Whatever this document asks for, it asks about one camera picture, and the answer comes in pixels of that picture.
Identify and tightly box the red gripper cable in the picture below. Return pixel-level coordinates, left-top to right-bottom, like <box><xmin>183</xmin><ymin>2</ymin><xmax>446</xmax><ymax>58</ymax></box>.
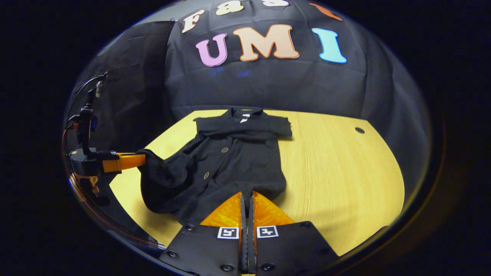
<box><xmin>61</xmin><ymin>126</ymin><xmax>163</xmax><ymax>249</ymax></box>

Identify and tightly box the black backdrop cloth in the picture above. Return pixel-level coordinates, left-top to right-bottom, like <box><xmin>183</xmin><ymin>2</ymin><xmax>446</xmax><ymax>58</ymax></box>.
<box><xmin>63</xmin><ymin>0</ymin><xmax>432</xmax><ymax>192</ymax></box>

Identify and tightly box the black buttoned cardigan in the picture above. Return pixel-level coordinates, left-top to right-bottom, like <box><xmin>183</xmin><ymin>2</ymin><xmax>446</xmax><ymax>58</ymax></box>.
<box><xmin>137</xmin><ymin>107</ymin><xmax>293</xmax><ymax>227</ymax></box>

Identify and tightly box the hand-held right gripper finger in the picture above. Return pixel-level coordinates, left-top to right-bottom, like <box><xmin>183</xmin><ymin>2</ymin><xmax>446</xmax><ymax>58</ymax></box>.
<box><xmin>247</xmin><ymin>191</ymin><xmax>340</xmax><ymax>274</ymax></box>
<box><xmin>159</xmin><ymin>192</ymin><xmax>248</xmax><ymax>276</ymax></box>

